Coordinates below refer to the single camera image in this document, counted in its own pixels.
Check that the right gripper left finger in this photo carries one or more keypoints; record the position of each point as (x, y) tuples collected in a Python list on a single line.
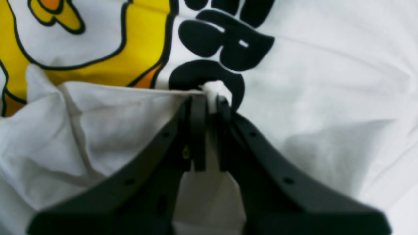
[(140, 198)]

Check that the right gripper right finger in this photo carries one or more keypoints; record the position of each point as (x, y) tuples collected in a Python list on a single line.
[(278, 198)]

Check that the white printed t-shirt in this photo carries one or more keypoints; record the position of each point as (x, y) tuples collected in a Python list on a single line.
[(87, 84)]

